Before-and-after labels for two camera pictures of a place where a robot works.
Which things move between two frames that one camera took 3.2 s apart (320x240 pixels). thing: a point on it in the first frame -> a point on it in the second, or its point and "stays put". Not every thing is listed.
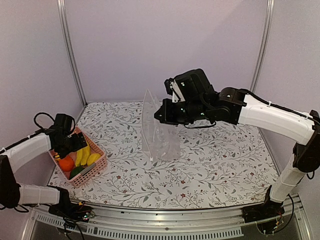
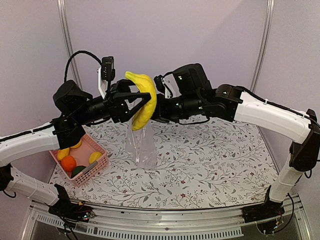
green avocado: x=75 y=171 stays put
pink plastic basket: x=95 y=148 stays put
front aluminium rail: x=209 y=223 stays put
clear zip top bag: x=159 y=140 -> x=141 y=146
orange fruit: x=66 y=163 stays put
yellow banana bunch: x=81 y=156 -> x=145 y=114
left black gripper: x=78 y=144 -> x=116 y=104
